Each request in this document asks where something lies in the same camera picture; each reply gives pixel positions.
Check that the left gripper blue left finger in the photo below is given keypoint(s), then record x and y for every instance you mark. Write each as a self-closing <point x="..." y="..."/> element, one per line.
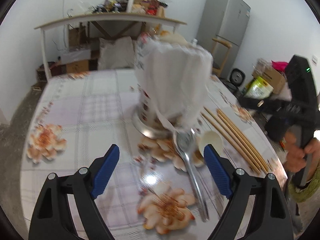
<point x="101" y="170"/>

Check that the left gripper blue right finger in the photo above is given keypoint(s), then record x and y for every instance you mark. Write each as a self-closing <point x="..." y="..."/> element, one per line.
<point x="219" y="174"/>

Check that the white ceramic spoon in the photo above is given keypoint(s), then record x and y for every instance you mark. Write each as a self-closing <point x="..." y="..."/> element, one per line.
<point x="210" y="138"/>

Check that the wooden chopstick two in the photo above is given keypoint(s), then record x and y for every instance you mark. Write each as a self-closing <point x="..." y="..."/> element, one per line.
<point x="224" y="125"/>

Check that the steel spoon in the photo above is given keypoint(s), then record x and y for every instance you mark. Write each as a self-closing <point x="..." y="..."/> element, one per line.
<point x="185" y="145"/>

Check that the wooden chopstick four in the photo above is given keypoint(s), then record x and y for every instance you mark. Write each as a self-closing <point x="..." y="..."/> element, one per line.
<point x="246" y="139"/>

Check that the steel utensil holder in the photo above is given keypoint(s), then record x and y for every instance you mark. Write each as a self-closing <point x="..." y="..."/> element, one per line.
<point x="155" y="119"/>

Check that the person's right hand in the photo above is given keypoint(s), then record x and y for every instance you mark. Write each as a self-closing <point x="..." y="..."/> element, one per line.
<point x="295" y="156"/>

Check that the cardboard box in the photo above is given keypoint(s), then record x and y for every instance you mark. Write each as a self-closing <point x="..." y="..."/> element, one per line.
<point x="274" y="78"/>

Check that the yellow green rice bag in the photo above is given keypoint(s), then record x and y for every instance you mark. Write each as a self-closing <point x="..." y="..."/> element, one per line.
<point x="259" y="89"/>

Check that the floral plastic tablecloth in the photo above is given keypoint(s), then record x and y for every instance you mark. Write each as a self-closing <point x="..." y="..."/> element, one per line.
<point x="94" y="113"/>

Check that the pink plastic bag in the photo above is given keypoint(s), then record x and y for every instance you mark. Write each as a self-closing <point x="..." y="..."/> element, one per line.
<point x="279" y="65"/>

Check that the black rice cooker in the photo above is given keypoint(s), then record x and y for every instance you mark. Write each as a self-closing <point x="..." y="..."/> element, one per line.
<point x="236" y="79"/>

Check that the wooden chair black seat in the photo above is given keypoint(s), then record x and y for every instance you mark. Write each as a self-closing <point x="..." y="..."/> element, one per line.
<point x="220" y="53"/>

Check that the white mesh cloth cover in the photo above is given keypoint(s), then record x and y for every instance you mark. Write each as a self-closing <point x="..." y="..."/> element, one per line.
<point x="175" y="79"/>

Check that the white sack under table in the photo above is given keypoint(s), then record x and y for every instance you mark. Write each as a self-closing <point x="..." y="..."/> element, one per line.
<point x="116" y="54"/>

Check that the silver refrigerator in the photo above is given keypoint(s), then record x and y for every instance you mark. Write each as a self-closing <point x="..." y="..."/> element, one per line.
<point x="226" y="20"/>

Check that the white side table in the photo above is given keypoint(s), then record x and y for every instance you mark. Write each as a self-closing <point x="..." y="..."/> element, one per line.
<point x="95" y="17"/>

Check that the clutter on side table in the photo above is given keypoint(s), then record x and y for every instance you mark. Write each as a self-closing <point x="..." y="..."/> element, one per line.
<point x="149" y="7"/>

